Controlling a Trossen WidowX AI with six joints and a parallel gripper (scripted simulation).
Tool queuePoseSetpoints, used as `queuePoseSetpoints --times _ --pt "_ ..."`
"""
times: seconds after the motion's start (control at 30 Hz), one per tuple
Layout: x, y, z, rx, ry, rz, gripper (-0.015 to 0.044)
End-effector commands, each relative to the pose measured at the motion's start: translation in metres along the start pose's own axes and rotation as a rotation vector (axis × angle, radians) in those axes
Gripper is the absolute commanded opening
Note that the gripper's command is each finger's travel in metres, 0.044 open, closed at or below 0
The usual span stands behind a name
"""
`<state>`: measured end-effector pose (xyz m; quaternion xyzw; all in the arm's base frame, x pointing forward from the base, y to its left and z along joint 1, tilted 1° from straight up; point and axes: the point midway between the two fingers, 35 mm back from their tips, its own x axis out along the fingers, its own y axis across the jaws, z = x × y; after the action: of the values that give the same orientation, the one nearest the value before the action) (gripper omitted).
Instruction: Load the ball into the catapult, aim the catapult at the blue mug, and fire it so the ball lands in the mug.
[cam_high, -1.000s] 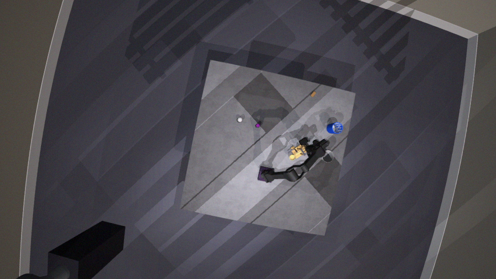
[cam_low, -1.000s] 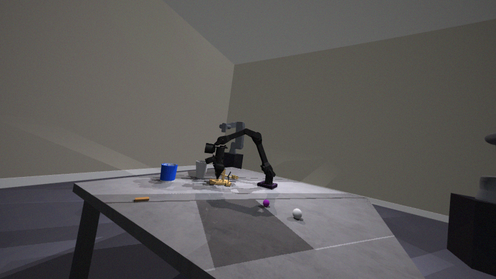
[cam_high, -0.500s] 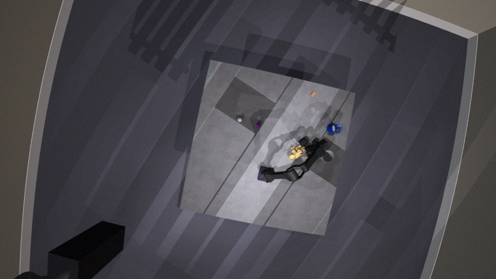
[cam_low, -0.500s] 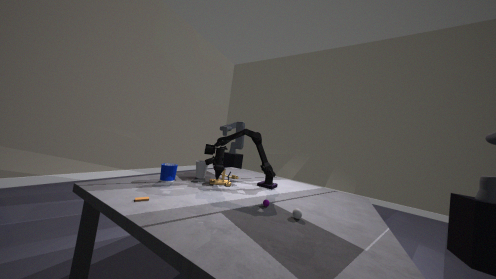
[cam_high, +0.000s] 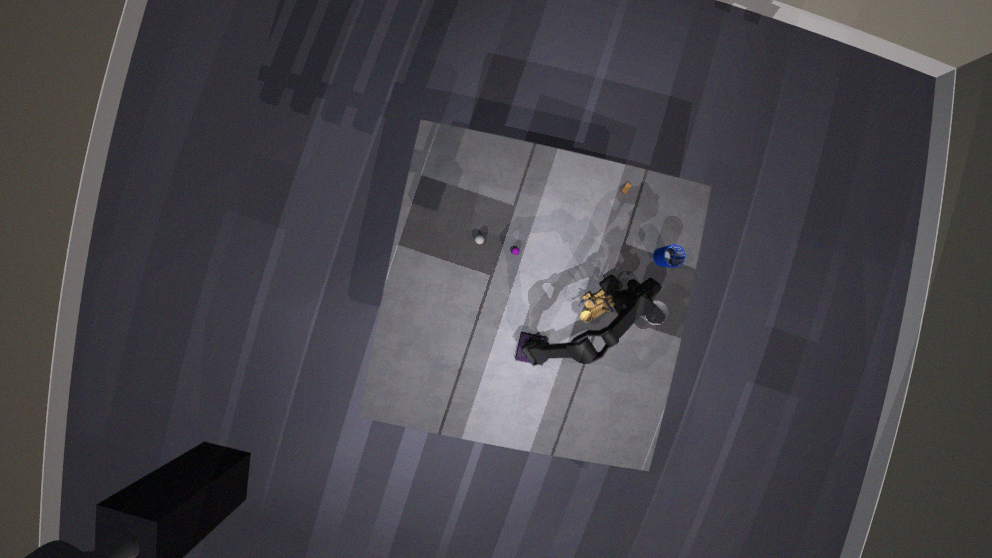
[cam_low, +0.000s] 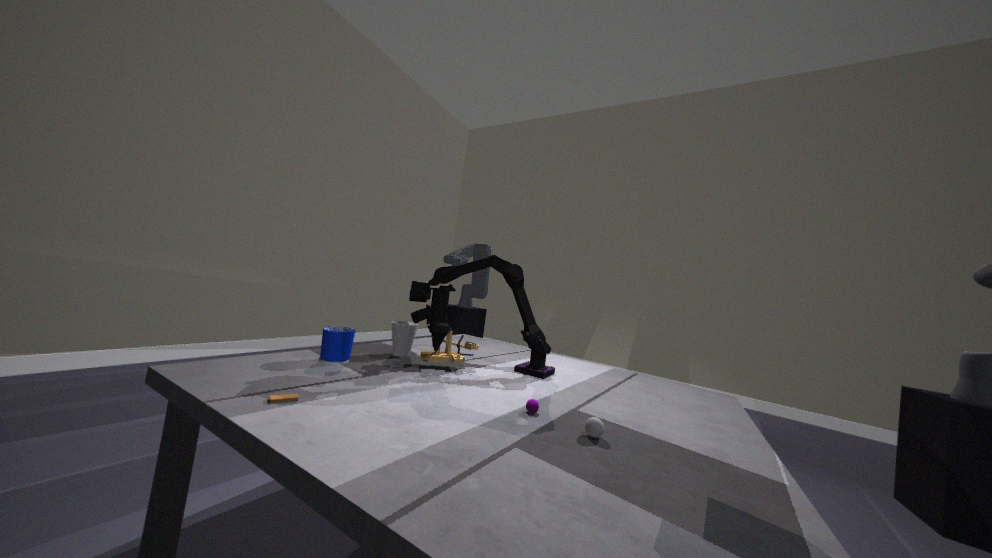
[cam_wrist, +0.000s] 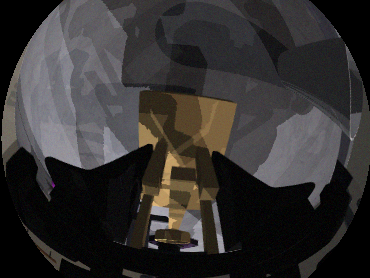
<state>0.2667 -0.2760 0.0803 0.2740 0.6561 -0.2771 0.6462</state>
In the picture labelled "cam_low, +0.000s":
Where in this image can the orange rectangular bar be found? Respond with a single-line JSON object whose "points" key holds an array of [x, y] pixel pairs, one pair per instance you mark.
{"points": [[283, 398]]}

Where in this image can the blue open-top cup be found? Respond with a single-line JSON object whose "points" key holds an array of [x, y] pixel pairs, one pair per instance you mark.
{"points": [[336, 345]]}

